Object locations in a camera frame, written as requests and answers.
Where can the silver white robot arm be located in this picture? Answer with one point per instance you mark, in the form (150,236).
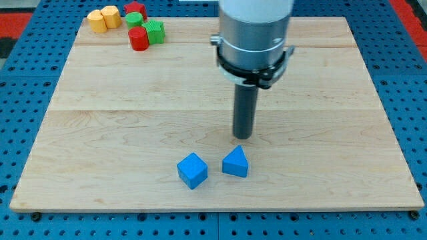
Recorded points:
(253,32)

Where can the blue triangle block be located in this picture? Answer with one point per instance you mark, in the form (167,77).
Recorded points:
(236,163)

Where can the blue cube block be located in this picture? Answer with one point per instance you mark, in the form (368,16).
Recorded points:
(192,170)

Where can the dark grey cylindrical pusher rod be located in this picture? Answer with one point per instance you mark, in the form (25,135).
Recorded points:
(245,99)

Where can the light wooden board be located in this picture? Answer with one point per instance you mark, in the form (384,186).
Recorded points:
(120,121)

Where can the green star block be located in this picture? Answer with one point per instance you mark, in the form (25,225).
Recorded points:
(155,31)

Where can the red cylinder block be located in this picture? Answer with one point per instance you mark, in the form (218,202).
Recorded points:
(138,38)

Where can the green cylinder block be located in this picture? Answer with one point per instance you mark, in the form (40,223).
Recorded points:
(134,19)

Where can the red star block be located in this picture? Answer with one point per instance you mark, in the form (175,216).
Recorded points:
(136,6)

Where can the yellow hexagon block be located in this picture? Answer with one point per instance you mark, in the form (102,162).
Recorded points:
(111,16)

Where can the yellow rounded block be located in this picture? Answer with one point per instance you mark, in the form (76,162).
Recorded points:
(96,21)

